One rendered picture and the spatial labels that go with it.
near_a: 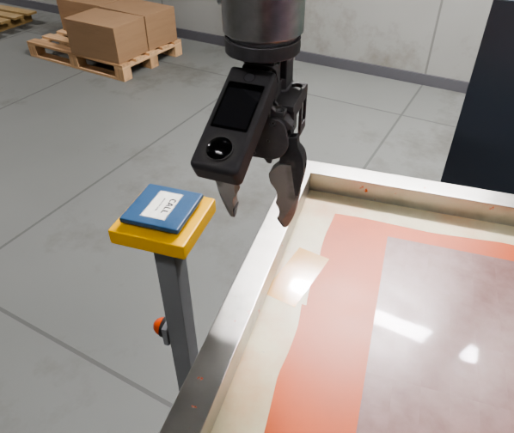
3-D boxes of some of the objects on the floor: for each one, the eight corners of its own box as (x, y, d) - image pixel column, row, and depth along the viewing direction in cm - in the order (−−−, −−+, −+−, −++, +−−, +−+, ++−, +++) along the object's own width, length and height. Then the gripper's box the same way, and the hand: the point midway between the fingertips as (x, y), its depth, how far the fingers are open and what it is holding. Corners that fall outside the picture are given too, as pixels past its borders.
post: (151, 501, 130) (63, 240, 71) (185, 427, 147) (136, 164, 87) (226, 529, 125) (198, 272, 65) (253, 449, 141) (249, 186, 82)
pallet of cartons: (185, 52, 405) (180, 4, 381) (127, 82, 355) (118, 29, 331) (90, 33, 447) (81, -12, 423) (27, 57, 397) (12, 9, 373)
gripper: (339, 26, 46) (321, 199, 60) (220, 15, 49) (229, 182, 63) (320, 56, 40) (305, 243, 53) (186, 41, 43) (203, 222, 56)
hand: (257, 216), depth 55 cm, fingers open, 5 cm apart
